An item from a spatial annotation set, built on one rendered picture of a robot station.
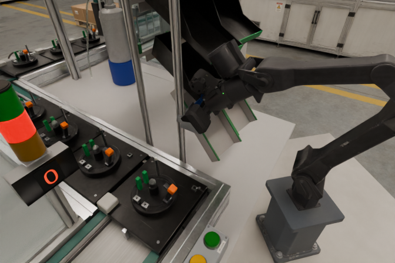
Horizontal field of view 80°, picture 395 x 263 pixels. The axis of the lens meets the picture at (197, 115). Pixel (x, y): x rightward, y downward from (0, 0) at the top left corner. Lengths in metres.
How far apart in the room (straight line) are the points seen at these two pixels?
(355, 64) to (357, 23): 4.00
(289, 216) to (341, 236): 0.31
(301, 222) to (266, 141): 0.53
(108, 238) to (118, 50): 1.01
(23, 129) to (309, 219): 0.65
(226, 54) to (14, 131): 0.42
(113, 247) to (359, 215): 0.80
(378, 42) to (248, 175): 3.80
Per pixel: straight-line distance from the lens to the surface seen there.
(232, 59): 0.51
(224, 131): 0.88
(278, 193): 0.70
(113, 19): 1.42
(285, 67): 0.47
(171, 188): 0.66
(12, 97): 0.50
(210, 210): 0.76
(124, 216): 0.76
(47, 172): 0.59
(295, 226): 0.66
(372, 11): 4.42
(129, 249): 0.78
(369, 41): 4.52
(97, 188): 0.85
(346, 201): 1.04
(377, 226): 1.03
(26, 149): 0.55
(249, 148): 1.08
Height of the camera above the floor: 1.61
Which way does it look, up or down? 37 degrees down
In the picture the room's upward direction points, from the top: straight up
